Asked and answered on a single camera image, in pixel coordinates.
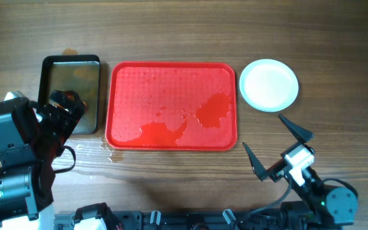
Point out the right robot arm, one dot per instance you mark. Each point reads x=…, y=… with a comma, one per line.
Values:
x=309, y=202

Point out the green and orange sponge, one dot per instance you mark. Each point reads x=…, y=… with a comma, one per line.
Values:
x=67, y=100

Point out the red plastic serving tray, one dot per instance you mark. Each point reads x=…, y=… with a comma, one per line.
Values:
x=172, y=106

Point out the black water tray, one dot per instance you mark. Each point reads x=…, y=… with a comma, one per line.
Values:
x=78, y=73

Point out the white plate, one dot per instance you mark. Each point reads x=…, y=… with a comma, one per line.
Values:
x=268, y=85

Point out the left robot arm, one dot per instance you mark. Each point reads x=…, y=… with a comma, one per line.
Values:
x=32, y=135

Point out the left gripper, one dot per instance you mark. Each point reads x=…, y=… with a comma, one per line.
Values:
x=66, y=104

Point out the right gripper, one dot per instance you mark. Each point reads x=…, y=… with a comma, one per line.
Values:
x=275, y=171

